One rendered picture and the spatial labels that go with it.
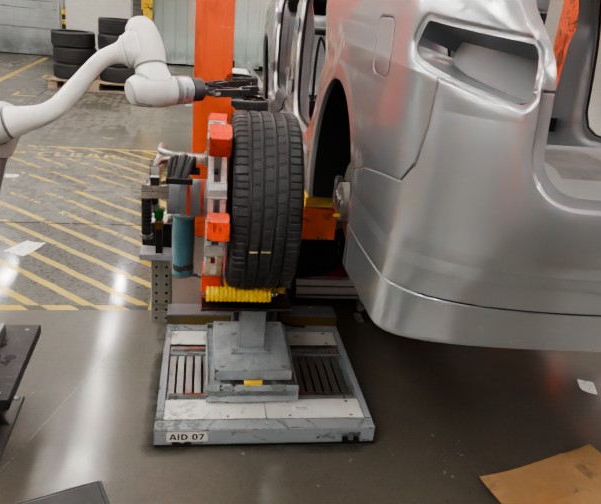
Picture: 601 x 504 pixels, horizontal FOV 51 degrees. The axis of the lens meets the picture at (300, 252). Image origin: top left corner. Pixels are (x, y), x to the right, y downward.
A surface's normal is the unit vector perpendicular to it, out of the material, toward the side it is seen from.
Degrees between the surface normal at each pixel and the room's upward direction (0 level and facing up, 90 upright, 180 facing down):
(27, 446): 0
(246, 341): 90
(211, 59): 90
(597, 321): 107
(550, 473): 1
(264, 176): 59
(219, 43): 90
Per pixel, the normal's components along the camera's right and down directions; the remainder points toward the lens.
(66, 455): 0.09, -0.93
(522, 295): -0.11, 0.63
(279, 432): 0.14, 0.38
